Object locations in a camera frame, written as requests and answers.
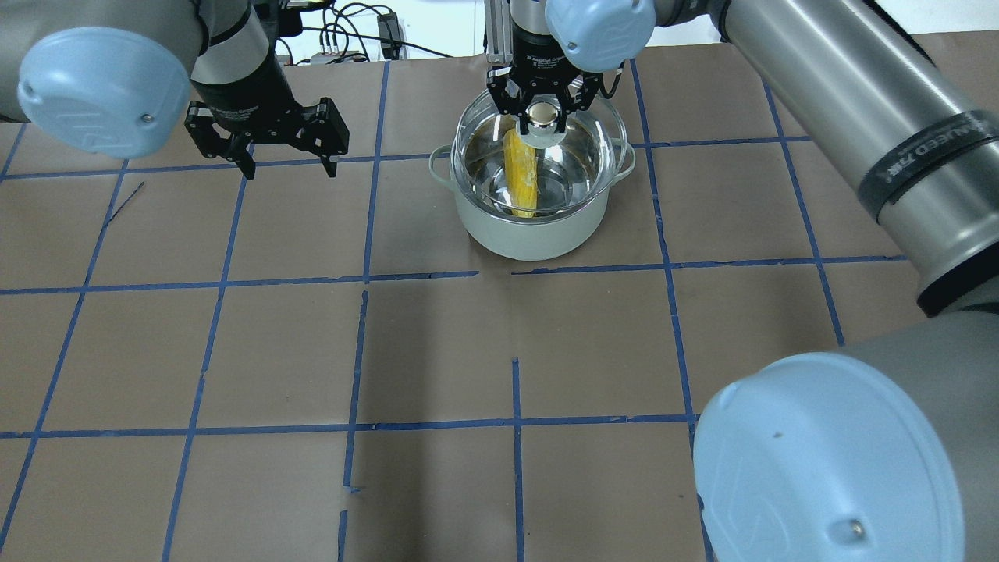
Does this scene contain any aluminium frame post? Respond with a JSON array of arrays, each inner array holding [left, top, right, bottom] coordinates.
[[484, 0, 513, 66]]

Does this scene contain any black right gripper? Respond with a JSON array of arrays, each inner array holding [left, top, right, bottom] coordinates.
[[486, 56, 603, 137]]

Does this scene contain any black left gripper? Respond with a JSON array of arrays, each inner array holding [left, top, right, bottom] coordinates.
[[184, 59, 350, 180]]

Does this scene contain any brown paper table mat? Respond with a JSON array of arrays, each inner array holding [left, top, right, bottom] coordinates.
[[0, 31, 999, 562]]

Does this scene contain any black power adapter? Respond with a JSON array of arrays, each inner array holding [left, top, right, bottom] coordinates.
[[377, 12, 404, 60]]

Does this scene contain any yellow corn cob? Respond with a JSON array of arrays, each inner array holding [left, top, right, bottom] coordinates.
[[503, 128, 539, 218]]

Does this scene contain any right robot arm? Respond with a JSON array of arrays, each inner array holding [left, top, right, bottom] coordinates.
[[513, 1, 997, 561]]

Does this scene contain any glass pot lid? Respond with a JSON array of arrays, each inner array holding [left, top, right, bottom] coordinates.
[[447, 91, 635, 222]]

